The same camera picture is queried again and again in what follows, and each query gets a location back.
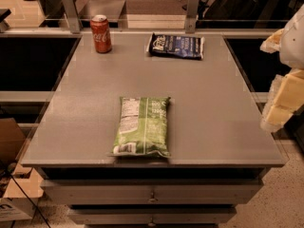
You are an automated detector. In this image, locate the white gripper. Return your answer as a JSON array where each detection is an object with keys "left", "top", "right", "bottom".
[{"left": 260, "top": 5, "right": 304, "bottom": 132}]

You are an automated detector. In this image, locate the red coke can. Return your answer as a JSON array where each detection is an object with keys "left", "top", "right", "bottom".
[{"left": 90, "top": 14, "right": 112, "bottom": 53}]

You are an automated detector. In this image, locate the blue chip bag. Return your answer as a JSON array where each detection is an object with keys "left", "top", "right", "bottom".
[{"left": 147, "top": 33, "right": 204, "bottom": 60}]

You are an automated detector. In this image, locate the green chip bag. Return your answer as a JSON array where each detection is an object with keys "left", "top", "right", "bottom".
[{"left": 111, "top": 97, "right": 170, "bottom": 158}]

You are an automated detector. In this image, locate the lower grey drawer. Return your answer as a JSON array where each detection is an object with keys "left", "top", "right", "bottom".
[{"left": 67, "top": 205, "right": 236, "bottom": 226}]

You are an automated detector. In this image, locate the grey drawer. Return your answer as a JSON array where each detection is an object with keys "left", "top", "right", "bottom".
[
  {"left": 67, "top": 205, "right": 236, "bottom": 226},
  {"left": 41, "top": 180, "right": 262, "bottom": 205}
]

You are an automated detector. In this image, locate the upper grey drawer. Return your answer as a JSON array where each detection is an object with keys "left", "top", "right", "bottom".
[{"left": 41, "top": 180, "right": 262, "bottom": 205}]

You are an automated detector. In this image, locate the cardboard box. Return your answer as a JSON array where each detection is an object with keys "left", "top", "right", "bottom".
[{"left": 0, "top": 118, "right": 44, "bottom": 221}]

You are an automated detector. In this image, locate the right metal bracket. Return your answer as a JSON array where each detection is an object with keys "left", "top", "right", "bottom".
[{"left": 184, "top": 0, "right": 199, "bottom": 33}]

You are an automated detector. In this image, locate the metal bracket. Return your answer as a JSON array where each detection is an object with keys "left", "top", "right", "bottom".
[
  {"left": 62, "top": 0, "right": 82, "bottom": 33},
  {"left": 184, "top": 0, "right": 199, "bottom": 33}
]

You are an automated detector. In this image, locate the left metal bracket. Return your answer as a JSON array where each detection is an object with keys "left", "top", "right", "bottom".
[{"left": 62, "top": 0, "right": 82, "bottom": 33}]

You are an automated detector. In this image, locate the black cable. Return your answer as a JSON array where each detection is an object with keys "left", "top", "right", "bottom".
[{"left": 0, "top": 159, "right": 51, "bottom": 228}]

